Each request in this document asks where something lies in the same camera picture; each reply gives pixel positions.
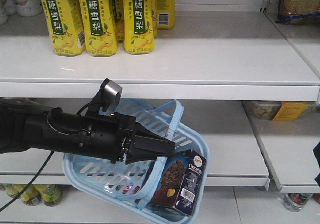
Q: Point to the yellow pear drink bottle left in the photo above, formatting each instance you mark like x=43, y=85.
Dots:
x=65, y=26

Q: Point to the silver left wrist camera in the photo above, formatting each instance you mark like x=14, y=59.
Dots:
x=106, y=100

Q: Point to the light blue plastic basket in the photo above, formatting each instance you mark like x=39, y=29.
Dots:
x=132, y=186

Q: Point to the blue chocolate cookie box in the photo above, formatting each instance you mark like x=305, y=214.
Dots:
x=179, y=184

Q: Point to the blue cracker package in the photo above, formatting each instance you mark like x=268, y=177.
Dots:
x=300, y=12

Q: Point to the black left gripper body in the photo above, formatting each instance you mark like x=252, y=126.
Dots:
x=103, y=136

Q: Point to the yellow pear drink bottle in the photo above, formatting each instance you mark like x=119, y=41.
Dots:
x=139, y=35
x=65, y=26
x=99, y=27

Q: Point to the yellow pear drink bottle middle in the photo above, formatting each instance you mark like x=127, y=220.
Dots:
x=99, y=27

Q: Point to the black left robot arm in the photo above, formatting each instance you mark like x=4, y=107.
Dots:
x=27, y=124

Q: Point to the white store shelving unit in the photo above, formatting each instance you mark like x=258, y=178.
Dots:
x=219, y=53

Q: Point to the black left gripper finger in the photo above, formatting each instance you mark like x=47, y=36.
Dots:
x=145, y=145

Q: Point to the yellow pear drink bottle right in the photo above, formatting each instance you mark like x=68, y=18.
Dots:
x=139, y=35

